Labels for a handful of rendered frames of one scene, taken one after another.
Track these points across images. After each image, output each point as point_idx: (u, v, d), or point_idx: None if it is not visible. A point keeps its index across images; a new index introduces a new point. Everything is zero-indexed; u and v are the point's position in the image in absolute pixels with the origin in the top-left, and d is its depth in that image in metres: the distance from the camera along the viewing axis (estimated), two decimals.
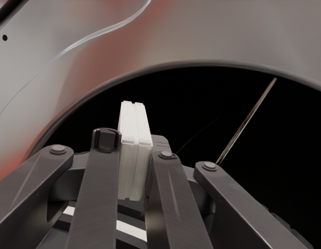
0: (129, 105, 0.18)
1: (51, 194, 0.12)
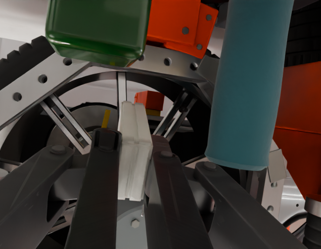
0: (129, 105, 0.18)
1: (51, 194, 0.12)
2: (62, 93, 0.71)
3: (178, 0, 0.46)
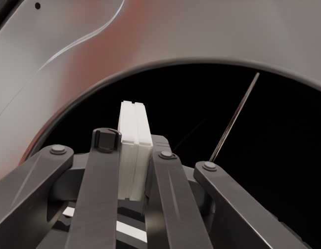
0: (129, 105, 0.18)
1: (51, 194, 0.12)
2: None
3: None
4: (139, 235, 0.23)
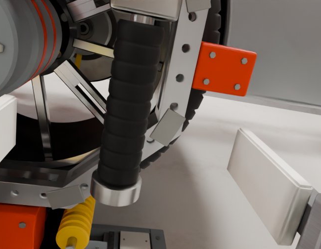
0: (4, 100, 0.15)
1: None
2: None
3: None
4: None
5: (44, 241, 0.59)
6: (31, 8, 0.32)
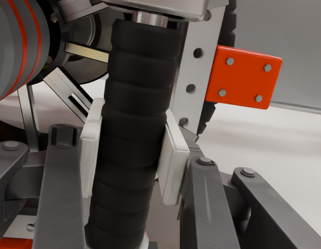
0: (100, 102, 0.18)
1: (3, 192, 0.11)
2: None
3: None
4: None
5: None
6: (3, 6, 0.24)
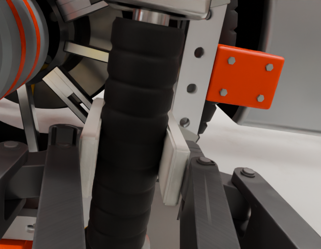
0: (100, 102, 0.18)
1: (4, 192, 0.11)
2: None
3: None
4: None
5: None
6: (0, 5, 0.24)
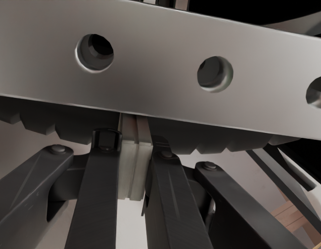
0: None
1: (51, 194, 0.12)
2: None
3: None
4: None
5: None
6: None
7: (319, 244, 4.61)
